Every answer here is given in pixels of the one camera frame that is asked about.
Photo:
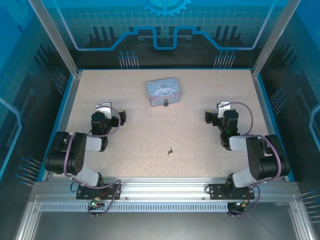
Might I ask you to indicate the small metal padlock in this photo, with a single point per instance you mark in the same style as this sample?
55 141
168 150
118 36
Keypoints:
165 103

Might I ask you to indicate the pale blue cartoon tin box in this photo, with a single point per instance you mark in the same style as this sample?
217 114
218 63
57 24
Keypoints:
162 90

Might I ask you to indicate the left black-white robot arm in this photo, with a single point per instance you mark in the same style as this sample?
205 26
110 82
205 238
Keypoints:
75 152

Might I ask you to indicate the right black-white robot arm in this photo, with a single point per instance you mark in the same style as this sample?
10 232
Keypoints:
262 160

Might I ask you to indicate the small LED connector board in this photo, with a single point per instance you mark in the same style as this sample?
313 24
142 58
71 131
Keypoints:
95 203
240 205

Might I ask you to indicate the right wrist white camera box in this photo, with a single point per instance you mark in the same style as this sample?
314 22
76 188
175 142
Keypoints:
222 110

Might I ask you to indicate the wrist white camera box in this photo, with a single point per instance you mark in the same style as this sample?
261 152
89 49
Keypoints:
222 110
106 110

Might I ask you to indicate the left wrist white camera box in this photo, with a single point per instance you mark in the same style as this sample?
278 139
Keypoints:
106 110

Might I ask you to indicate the aluminium table side rail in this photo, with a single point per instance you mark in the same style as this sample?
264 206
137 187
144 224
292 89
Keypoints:
64 125
265 112

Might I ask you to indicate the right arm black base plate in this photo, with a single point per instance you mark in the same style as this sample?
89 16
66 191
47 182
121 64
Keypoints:
217 191

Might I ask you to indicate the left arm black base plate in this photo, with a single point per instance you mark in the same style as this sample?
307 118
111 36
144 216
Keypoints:
113 191

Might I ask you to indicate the aluminium mounting rail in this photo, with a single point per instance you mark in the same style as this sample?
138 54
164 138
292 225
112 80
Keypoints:
162 187

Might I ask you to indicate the aluminium frame post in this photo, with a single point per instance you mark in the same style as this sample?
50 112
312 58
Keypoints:
57 42
275 40

